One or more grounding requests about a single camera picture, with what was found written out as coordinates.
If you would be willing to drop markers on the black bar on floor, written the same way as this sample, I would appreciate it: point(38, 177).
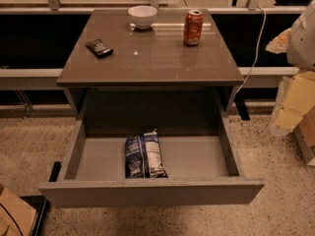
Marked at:
point(55, 171)

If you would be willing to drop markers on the cardboard box left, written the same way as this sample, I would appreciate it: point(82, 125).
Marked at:
point(16, 215)

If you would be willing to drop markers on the white bowl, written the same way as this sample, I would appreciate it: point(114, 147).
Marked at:
point(143, 16)

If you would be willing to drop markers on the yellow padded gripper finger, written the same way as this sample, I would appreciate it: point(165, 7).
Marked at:
point(295, 98)

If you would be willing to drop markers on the cardboard box right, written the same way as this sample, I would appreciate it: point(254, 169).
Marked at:
point(305, 135)

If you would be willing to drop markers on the grey cabinet with glossy top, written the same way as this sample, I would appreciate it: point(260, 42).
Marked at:
point(152, 60)

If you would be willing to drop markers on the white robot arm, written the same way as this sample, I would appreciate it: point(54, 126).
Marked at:
point(298, 42)

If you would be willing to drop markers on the blue chip bag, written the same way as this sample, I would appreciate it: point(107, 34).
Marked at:
point(143, 157)

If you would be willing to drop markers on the black snack packet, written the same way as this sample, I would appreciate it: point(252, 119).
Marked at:
point(98, 48)

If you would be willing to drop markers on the grey window rail bench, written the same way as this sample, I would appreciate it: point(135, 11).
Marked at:
point(29, 79)

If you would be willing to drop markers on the orange soda can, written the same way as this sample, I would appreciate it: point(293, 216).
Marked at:
point(193, 27)

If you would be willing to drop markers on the cardboard box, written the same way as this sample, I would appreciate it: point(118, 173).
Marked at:
point(16, 215)
point(305, 135)

